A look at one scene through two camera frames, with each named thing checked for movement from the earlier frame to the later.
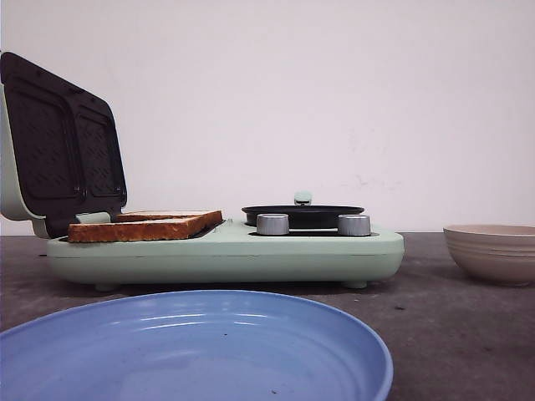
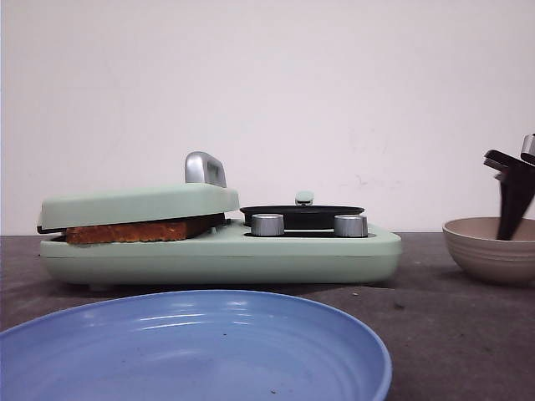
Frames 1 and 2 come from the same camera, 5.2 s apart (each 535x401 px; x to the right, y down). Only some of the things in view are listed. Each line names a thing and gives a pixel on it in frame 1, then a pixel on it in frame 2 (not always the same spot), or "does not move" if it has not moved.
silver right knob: (354, 225) does not move
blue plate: (197, 345) does not move
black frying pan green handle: (303, 215) does not move
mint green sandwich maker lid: (61, 149) → (58, 211)
